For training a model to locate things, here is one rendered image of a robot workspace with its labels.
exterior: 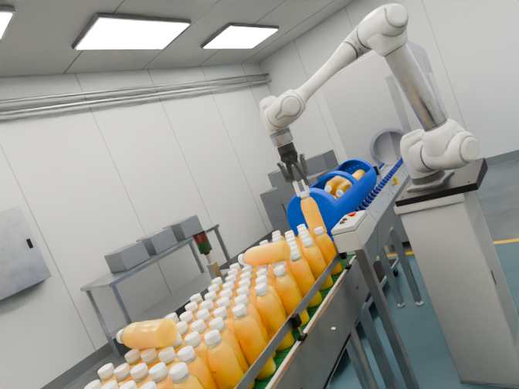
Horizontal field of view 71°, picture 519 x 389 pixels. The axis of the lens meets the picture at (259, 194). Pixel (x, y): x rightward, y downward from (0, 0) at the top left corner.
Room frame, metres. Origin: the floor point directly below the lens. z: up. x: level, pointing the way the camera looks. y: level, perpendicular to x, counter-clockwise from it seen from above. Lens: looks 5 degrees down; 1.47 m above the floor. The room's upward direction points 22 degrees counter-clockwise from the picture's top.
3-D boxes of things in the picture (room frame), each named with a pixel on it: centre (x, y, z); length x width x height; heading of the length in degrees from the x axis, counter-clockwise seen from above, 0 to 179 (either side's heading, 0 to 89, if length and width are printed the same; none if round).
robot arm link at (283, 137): (1.59, -0.18, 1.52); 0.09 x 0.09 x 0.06
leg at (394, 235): (2.65, -0.82, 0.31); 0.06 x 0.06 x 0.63; 56
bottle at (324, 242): (1.52, -0.18, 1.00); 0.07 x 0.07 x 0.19
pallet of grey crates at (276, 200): (6.06, -0.70, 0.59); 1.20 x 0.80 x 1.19; 49
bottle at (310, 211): (1.59, -0.18, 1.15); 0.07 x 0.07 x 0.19
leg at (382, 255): (2.73, -0.70, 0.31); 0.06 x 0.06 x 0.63; 56
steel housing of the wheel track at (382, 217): (2.69, -0.76, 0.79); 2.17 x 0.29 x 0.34; 146
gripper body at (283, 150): (1.59, -0.18, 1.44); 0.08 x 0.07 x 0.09; 56
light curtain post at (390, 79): (2.87, -1.28, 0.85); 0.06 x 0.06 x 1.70; 56
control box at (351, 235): (1.48, -0.31, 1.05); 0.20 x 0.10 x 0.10; 146
